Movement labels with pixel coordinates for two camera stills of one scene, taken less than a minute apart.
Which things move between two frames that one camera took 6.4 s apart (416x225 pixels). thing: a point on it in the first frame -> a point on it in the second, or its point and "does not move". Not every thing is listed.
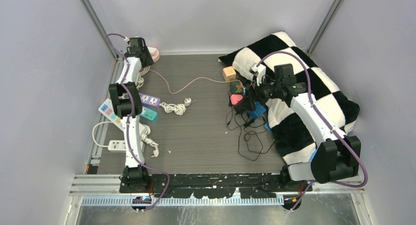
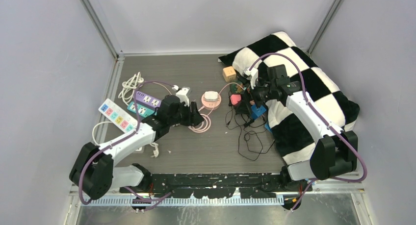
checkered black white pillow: [294, 135] does not move
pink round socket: [155, 58] -> [211, 105]
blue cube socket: [259, 110] does not move
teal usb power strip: [148, 113] does not move
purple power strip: [149, 100] does not move
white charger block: [151, 50] -> [211, 96]
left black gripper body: [148, 61] -> [186, 116]
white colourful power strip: [106, 108] does not move
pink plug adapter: [235, 98] does not move
